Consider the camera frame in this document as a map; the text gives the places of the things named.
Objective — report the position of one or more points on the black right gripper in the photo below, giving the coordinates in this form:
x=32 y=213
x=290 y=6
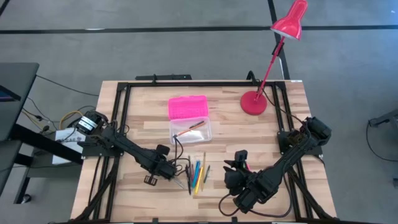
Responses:
x=239 y=182

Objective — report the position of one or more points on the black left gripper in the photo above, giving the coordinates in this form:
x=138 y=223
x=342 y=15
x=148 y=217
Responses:
x=163 y=166

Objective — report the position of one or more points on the pink highlighter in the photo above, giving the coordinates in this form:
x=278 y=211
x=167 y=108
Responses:
x=248 y=166

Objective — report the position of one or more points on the dark green pen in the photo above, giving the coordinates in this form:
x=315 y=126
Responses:
x=206 y=174

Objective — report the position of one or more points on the black marker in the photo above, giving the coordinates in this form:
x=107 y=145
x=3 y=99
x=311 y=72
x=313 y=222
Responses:
x=188 y=183

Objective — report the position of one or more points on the blue marker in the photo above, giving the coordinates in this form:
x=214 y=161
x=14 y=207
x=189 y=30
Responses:
x=196 y=174

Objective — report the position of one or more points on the yellow highlighter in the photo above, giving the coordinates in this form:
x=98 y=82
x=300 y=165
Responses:
x=198 y=182

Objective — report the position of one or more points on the orange pencil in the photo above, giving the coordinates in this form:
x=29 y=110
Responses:
x=189 y=130

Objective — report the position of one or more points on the clear pencil box pink lid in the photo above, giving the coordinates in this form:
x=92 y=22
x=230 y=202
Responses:
x=186 y=107

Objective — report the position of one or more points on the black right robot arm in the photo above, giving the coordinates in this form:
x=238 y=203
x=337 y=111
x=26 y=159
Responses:
x=286 y=161

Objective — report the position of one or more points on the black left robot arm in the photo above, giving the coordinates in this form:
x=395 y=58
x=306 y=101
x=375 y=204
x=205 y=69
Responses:
x=124 y=143

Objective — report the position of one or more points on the white printed paper box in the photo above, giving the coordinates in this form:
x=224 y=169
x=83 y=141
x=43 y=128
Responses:
x=60 y=160

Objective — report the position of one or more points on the black table clamp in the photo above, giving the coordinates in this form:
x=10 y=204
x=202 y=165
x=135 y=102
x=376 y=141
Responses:
x=250 y=76
x=155 y=220
x=234 y=220

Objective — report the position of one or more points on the red desk lamp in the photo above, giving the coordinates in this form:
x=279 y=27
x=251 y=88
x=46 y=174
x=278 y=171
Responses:
x=253 y=104

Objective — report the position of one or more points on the black bar with clamp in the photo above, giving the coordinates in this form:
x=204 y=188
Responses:
x=168 y=77

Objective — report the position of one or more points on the black steel beam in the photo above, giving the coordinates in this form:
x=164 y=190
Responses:
x=46 y=143

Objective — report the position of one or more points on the black caster wheel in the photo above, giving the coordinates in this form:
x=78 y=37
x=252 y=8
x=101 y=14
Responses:
x=26 y=199

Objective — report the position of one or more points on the grey stand leg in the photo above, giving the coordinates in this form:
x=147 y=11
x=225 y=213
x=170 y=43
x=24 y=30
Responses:
x=385 y=119

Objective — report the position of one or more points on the dark grey desk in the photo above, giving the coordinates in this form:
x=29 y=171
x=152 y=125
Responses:
x=15 y=81

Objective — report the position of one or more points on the laptop with blue screen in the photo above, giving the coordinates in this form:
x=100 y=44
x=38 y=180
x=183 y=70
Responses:
x=7 y=95

